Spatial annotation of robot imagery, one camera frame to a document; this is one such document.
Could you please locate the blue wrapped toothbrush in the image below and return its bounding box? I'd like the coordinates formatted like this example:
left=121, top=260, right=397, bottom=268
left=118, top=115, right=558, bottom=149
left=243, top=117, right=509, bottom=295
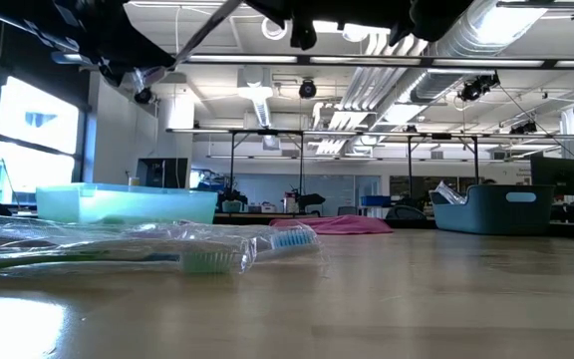
left=117, top=221, right=329, bottom=265

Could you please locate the white coiled cable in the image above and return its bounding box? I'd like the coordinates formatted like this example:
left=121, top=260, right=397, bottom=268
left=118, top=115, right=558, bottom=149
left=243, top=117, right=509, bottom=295
left=260, top=17, right=289, bottom=41

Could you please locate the black monitor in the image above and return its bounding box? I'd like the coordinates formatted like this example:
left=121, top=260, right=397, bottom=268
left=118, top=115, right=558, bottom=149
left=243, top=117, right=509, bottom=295
left=136, top=158, right=189, bottom=189
left=530, top=157, right=574, bottom=196

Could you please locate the black chair back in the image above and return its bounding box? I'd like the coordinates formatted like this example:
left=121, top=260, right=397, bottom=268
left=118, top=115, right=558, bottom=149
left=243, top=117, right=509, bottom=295
left=385, top=204, right=429, bottom=224

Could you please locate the grey-blue plastic bin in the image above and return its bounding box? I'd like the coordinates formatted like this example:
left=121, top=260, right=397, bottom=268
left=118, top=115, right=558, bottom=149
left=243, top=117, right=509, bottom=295
left=430, top=183, right=557, bottom=235

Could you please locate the silver ventilation duct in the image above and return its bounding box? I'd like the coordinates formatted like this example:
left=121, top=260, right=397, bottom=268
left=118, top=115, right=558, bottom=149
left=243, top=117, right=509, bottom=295
left=411, top=0, right=552, bottom=104

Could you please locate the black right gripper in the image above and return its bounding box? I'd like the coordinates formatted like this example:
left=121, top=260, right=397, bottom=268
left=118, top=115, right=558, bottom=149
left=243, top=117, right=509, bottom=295
left=244, top=0, right=413, bottom=50

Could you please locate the light turquoise plastic bin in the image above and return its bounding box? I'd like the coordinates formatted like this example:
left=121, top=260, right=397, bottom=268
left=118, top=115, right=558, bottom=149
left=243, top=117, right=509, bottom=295
left=36, top=182, right=219, bottom=225

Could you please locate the black background station frame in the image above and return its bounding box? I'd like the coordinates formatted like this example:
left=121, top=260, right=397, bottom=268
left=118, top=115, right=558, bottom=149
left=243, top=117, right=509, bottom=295
left=165, top=128, right=480, bottom=210

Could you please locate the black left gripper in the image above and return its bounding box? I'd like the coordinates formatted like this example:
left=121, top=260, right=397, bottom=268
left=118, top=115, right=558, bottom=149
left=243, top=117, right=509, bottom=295
left=67, top=0, right=176, bottom=84

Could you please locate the magenta cloth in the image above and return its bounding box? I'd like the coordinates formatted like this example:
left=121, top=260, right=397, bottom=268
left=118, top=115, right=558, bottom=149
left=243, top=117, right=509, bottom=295
left=269, top=214, right=394, bottom=235

